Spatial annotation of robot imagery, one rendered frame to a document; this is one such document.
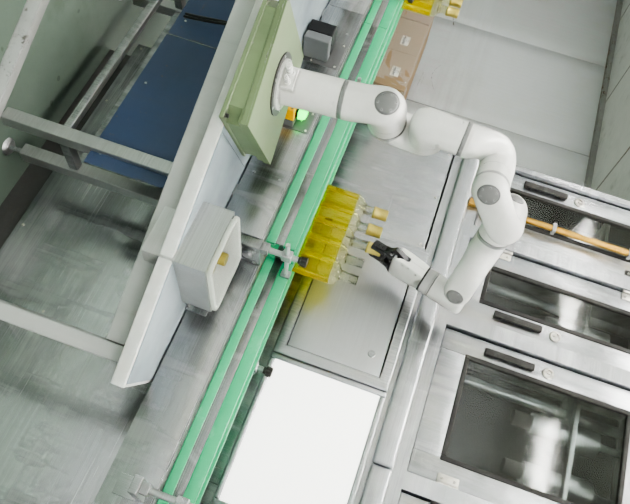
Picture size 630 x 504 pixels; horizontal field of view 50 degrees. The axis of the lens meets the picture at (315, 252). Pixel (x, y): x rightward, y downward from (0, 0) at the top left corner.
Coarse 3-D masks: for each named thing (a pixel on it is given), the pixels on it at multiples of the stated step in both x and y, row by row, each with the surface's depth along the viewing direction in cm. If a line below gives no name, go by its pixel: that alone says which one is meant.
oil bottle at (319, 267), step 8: (304, 256) 186; (312, 256) 187; (320, 256) 187; (296, 264) 185; (312, 264) 185; (320, 264) 186; (328, 264) 186; (336, 264) 186; (296, 272) 189; (304, 272) 188; (312, 272) 186; (320, 272) 185; (328, 272) 185; (336, 272) 185; (320, 280) 188; (328, 280) 187; (336, 280) 186
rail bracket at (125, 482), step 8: (120, 480) 151; (128, 480) 152; (136, 480) 142; (144, 480) 144; (120, 488) 151; (128, 488) 151; (136, 488) 141; (144, 488) 142; (152, 488) 143; (128, 496) 150; (136, 496) 142; (144, 496) 143; (160, 496) 142; (168, 496) 142
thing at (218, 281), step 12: (228, 228) 154; (228, 240) 167; (240, 240) 166; (216, 252) 151; (228, 252) 172; (240, 252) 171; (216, 264) 172; (228, 264) 173; (216, 276) 171; (228, 276) 171; (216, 288) 169; (216, 300) 168
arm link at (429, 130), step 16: (416, 112) 156; (432, 112) 155; (368, 128) 168; (416, 128) 156; (432, 128) 154; (448, 128) 154; (464, 128) 154; (400, 144) 168; (416, 144) 161; (432, 144) 157; (448, 144) 155
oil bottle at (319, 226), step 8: (312, 224) 192; (320, 224) 192; (328, 224) 192; (336, 224) 192; (312, 232) 191; (320, 232) 191; (328, 232) 191; (336, 232) 191; (344, 232) 191; (352, 232) 192; (336, 240) 190; (344, 240) 190; (352, 240) 192
